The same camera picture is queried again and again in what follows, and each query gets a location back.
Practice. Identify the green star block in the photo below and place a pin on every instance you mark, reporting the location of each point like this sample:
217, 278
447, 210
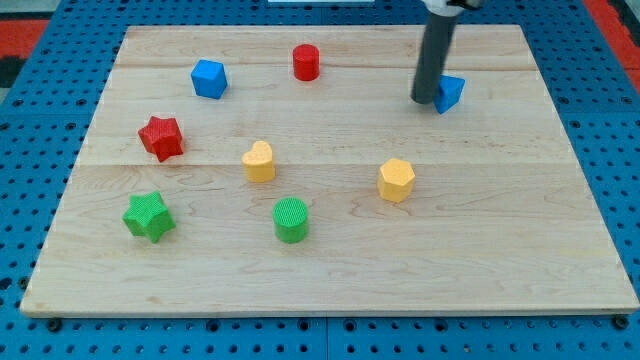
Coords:
148, 216

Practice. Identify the wooden board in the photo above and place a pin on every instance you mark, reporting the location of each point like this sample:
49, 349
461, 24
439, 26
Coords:
500, 220

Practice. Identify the yellow heart block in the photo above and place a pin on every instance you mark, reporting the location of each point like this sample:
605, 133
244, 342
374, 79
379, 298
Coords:
258, 163

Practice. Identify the blue triangular block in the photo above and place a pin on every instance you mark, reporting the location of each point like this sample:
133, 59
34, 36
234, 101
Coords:
448, 93

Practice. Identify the green cylinder block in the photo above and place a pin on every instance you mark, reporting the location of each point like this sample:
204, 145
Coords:
290, 217

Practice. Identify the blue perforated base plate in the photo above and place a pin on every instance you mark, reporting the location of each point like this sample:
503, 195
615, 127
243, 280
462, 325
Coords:
48, 110

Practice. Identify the blue cube block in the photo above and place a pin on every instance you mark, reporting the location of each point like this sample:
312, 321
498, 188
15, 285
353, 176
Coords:
209, 79

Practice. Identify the yellow hexagon block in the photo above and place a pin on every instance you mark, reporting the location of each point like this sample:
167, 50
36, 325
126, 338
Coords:
395, 180

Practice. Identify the red star block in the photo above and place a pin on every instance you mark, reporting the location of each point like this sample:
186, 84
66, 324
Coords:
162, 137

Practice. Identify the red cylinder block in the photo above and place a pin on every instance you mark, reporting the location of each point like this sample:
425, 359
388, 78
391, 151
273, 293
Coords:
306, 62

